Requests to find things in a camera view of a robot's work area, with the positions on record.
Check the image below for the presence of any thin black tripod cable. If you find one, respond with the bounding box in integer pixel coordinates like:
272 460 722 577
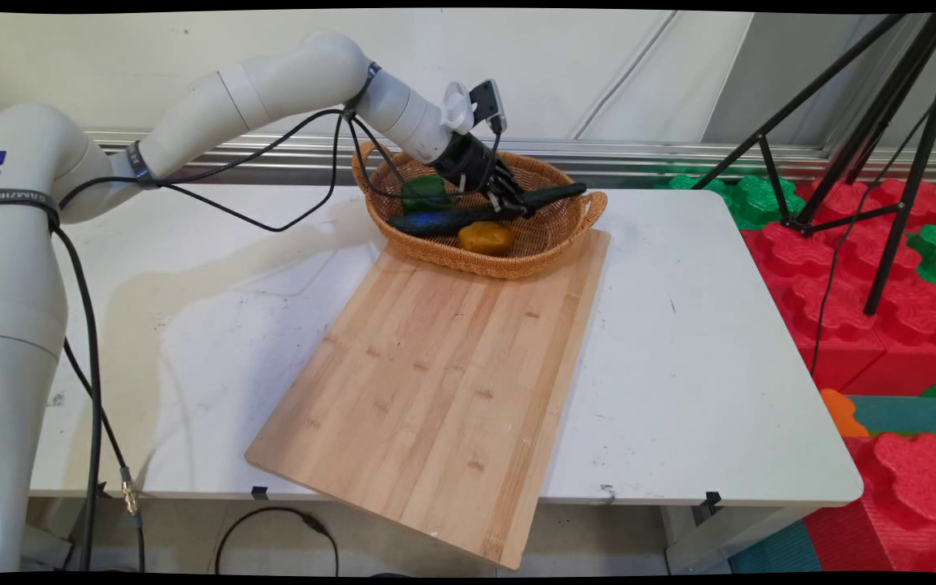
808 106 934 379

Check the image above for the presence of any white table leg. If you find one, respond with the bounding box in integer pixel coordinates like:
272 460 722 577
661 504 814 574

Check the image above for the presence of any yellow-brown potato toy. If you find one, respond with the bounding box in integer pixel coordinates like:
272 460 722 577
457 220 516 257

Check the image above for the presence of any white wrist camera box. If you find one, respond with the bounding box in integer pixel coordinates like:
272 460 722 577
441 78 508 136

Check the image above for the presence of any orange foam piece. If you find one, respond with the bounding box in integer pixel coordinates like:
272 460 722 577
820 388 871 438

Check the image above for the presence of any aluminium rail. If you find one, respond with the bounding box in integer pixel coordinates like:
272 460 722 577
82 128 936 186

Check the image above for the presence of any dark green cucumber toy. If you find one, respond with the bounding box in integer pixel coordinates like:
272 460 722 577
388 182 589 239

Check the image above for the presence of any wooden cutting board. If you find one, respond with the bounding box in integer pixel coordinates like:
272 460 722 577
245 229 611 571

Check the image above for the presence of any green bell pepper toy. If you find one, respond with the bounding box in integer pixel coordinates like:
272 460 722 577
400 175 453 215

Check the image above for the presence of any teal foam mat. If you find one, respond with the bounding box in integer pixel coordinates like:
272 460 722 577
846 395 936 438
728 520 822 574

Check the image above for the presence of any wide green foam block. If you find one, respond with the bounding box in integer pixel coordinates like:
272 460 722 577
653 167 808 232

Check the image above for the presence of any woven wicker basket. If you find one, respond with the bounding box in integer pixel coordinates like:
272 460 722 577
352 141 609 281

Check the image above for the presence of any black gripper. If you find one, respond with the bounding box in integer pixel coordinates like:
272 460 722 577
429 132 531 218

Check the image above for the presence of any small red foam block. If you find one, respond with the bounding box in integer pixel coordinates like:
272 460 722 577
804 432 936 574

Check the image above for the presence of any black tripod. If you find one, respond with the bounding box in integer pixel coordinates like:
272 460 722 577
691 12 936 318

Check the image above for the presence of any cable with metal connector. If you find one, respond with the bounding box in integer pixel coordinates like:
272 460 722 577
62 337 148 574

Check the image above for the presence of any black looped floor cable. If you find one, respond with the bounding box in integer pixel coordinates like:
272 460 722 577
214 507 340 576

